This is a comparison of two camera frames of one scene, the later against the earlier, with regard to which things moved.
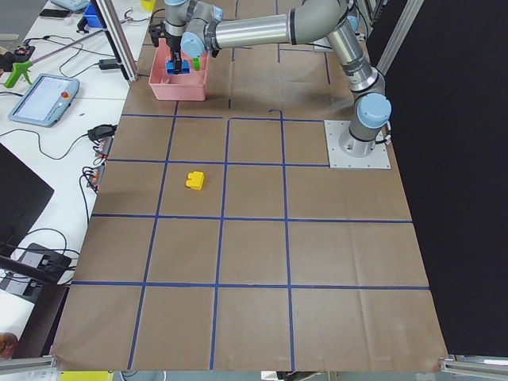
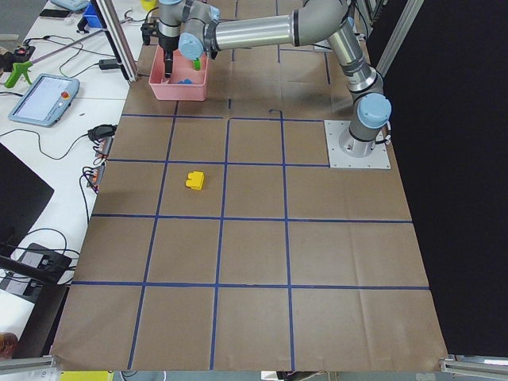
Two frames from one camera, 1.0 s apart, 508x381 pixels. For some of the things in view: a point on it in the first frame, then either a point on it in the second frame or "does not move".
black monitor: x=23 y=197 does not move
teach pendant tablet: x=45 y=100 does not move
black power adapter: x=108 y=63 does not move
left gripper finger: x=177 y=66 to x=168 y=61
